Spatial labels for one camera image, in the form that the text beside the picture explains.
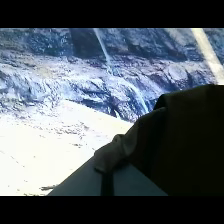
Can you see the black garment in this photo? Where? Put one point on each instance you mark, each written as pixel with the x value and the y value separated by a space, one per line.
pixel 186 140

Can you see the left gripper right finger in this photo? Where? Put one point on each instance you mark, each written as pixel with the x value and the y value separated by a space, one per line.
pixel 133 183

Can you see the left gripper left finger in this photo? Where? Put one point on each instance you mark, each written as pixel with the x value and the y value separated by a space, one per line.
pixel 83 181

